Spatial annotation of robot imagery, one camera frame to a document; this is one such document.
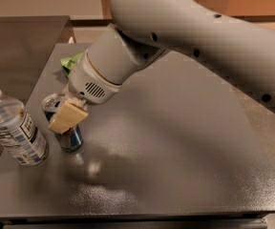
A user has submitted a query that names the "blue silver redbull can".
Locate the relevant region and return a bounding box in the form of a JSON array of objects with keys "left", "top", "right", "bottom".
[{"left": 42, "top": 94, "right": 83, "bottom": 153}]

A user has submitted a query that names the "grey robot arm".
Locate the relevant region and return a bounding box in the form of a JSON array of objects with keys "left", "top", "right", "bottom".
[{"left": 49, "top": 0, "right": 275, "bottom": 134}]

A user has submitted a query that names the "clear plastic water bottle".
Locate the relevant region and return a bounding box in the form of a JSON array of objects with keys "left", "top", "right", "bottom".
[{"left": 0, "top": 90, "right": 49, "bottom": 166}]

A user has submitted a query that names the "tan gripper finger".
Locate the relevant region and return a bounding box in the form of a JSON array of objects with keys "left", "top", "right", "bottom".
[{"left": 48, "top": 98, "right": 89, "bottom": 135}]

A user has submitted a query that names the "green chip bag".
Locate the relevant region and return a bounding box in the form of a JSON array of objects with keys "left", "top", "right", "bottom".
[{"left": 60, "top": 52, "right": 83, "bottom": 77}]

